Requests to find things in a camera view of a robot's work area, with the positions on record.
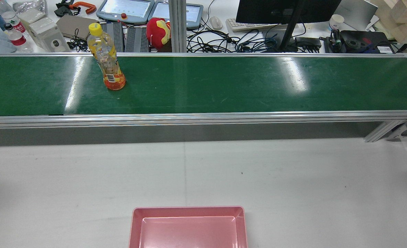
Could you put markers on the clear plastic bag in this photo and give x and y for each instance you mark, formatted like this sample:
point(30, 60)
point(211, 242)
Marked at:
point(31, 10)

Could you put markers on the stacked wooden blocks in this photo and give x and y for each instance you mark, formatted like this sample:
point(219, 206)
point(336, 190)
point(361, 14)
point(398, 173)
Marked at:
point(401, 17)

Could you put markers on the orange juice bottle yellow cap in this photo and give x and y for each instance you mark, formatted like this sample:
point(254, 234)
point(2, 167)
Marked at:
point(107, 58)

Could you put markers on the black equipment case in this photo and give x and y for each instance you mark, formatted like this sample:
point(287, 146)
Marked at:
point(363, 41)

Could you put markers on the black monitor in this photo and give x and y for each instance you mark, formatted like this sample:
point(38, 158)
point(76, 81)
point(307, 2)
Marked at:
point(282, 10)

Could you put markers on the grey teach pendant red button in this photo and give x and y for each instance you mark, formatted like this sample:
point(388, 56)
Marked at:
point(125, 9)

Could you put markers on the aluminium vertical post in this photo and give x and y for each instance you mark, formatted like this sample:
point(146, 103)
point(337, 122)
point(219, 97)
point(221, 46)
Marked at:
point(177, 24)

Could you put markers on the orange clamp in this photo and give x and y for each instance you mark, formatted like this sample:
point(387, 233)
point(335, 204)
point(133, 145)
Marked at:
point(85, 6)

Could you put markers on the black plastic bracket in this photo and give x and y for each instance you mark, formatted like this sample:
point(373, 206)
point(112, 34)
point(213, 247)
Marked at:
point(62, 9)

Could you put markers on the green conveyor belt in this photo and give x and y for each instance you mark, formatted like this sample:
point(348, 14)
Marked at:
point(189, 119)
point(224, 86)

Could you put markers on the white paper cup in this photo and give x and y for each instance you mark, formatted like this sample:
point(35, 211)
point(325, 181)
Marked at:
point(336, 22)

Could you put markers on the water bottle red label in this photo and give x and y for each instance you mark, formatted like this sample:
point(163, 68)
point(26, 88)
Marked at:
point(18, 38)
point(8, 14)

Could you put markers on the white computer mouse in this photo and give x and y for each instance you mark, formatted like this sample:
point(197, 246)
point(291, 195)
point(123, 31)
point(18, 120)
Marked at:
point(215, 22)

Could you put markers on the black ribbed power unit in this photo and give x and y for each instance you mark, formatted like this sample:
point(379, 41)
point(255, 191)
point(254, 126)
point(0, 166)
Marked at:
point(137, 39)
point(118, 36)

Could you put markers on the pink plastic basket tray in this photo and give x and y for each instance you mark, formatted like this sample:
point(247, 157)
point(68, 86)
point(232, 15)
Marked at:
point(189, 230)

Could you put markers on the silver laptop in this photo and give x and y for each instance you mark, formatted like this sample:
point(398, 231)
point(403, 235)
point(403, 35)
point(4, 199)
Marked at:
point(356, 13)

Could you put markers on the white keyboard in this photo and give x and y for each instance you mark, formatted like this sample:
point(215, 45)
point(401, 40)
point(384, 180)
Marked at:
point(244, 26)

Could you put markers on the brown notebook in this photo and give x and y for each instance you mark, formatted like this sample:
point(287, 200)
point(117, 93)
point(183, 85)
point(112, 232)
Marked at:
point(74, 26)

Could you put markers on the red yellow plush toy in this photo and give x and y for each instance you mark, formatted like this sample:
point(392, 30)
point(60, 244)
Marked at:
point(156, 32)

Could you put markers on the translucent white box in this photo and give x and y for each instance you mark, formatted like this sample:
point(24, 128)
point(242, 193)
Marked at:
point(46, 32)

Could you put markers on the black monitor stand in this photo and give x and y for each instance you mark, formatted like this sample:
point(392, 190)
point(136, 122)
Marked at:
point(290, 29)

